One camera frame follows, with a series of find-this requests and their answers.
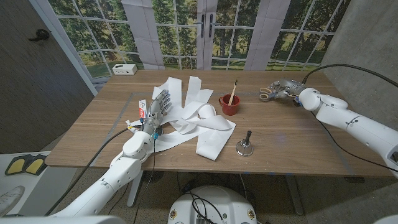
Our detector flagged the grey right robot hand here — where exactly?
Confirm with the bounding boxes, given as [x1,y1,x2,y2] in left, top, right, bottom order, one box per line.
[269,78,307,102]

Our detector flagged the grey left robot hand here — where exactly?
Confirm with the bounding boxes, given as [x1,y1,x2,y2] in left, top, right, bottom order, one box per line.
[141,89,172,136]

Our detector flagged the grey yellow scissors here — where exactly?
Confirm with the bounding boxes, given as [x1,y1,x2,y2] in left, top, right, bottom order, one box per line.
[259,86,280,103]

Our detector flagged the white receipt paper strip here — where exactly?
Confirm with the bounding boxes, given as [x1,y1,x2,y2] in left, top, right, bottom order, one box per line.
[136,75,237,162]

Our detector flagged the bamboo toothbrush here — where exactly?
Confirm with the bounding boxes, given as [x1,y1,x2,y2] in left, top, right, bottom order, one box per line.
[228,79,239,106]

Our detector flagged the red cup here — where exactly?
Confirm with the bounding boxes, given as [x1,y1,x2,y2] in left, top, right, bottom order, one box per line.
[218,94,241,116]

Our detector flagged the white red toothpaste tube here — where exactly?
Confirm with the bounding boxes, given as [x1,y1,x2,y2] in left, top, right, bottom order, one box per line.
[138,99,147,119]

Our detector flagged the white power strip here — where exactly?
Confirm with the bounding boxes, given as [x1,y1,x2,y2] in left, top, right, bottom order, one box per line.
[111,63,138,76]

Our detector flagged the printed forest window backdrop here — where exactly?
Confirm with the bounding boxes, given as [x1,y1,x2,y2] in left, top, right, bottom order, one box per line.
[46,0,352,79]

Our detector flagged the white table leg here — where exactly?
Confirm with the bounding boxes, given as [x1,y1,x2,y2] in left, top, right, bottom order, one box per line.
[126,170,144,208]
[284,174,305,216]

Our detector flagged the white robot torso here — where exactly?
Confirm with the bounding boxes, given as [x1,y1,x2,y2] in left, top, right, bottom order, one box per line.
[167,185,258,224]

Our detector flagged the white sneaker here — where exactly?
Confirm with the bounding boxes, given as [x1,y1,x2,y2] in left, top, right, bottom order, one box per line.
[0,185,25,216]

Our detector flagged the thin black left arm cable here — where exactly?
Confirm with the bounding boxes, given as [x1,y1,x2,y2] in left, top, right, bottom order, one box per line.
[132,136,157,224]

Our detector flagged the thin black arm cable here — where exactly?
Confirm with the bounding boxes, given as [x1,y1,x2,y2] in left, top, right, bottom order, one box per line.
[132,136,157,224]
[310,111,398,174]

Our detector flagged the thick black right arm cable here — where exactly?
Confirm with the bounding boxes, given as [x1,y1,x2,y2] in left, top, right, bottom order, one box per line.
[301,63,398,88]

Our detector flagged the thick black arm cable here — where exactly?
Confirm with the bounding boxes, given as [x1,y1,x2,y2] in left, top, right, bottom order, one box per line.
[301,63,398,88]
[45,126,142,216]

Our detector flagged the silver bell black handle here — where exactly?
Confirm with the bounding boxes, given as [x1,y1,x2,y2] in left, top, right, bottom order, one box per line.
[235,130,254,157]

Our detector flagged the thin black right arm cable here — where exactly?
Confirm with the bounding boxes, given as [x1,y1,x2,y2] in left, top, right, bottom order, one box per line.
[310,111,398,174]

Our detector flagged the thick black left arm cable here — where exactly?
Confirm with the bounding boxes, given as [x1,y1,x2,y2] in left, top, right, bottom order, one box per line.
[45,126,142,216]

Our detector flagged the black torso cable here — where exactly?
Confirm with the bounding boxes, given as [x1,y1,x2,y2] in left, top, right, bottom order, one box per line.
[183,192,224,222]

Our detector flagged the black wall handle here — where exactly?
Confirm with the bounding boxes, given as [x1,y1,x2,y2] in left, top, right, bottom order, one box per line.
[27,29,50,42]

